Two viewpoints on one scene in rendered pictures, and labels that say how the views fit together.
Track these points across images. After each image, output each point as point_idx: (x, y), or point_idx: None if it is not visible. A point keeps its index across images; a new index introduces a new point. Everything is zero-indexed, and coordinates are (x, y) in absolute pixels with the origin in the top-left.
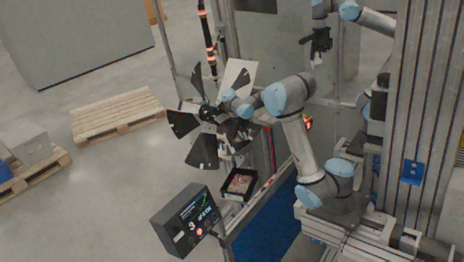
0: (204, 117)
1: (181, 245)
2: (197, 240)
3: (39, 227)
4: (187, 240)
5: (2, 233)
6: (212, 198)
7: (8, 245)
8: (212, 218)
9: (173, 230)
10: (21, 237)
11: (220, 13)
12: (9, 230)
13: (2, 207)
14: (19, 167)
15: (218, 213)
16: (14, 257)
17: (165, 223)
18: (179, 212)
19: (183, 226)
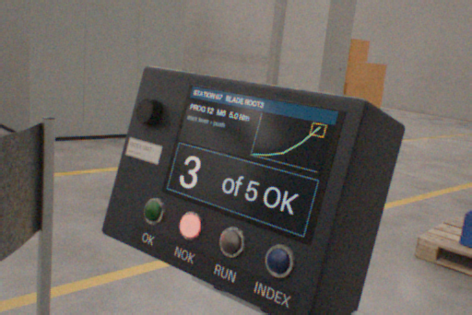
0: None
1: (126, 184)
2: (166, 243)
3: None
4: (147, 199)
5: (418, 289)
6: (335, 185)
7: (401, 300)
8: (265, 260)
9: (140, 102)
10: (420, 310)
11: None
12: (427, 296)
13: (465, 278)
14: None
15: (302, 280)
16: (382, 311)
17: (151, 67)
18: (198, 81)
19: (172, 140)
